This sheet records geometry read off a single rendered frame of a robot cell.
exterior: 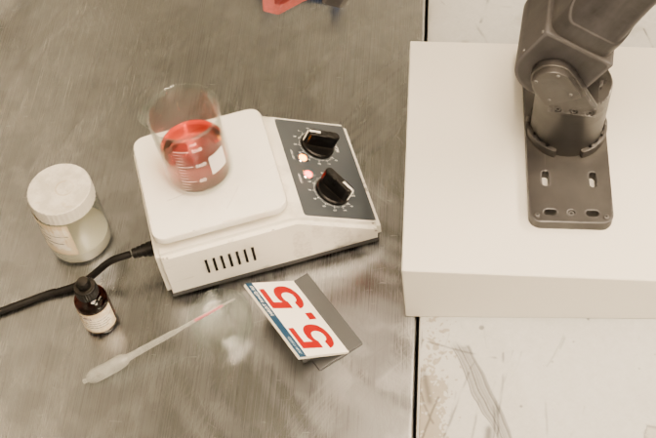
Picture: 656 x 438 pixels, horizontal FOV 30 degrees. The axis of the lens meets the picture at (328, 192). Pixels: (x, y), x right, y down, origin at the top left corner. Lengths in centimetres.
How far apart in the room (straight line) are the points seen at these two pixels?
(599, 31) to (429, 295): 27
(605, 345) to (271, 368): 28
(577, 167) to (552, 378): 18
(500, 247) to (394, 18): 36
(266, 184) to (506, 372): 26
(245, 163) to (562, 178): 28
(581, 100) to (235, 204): 30
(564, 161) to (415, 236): 15
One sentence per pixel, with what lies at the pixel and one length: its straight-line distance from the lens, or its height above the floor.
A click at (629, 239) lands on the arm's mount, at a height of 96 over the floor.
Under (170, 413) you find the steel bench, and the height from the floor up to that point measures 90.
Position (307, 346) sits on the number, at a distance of 104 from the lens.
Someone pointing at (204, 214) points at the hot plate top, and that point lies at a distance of 106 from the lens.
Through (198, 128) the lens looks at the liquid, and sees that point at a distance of 107.
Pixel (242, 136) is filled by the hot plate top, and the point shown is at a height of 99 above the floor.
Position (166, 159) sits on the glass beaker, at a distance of 104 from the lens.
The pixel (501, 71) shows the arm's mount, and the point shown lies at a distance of 115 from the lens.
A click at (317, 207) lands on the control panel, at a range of 108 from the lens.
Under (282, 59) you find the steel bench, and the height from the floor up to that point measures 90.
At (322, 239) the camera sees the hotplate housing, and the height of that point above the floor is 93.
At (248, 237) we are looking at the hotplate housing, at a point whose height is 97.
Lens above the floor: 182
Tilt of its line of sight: 53 degrees down
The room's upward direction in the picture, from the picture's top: 9 degrees counter-clockwise
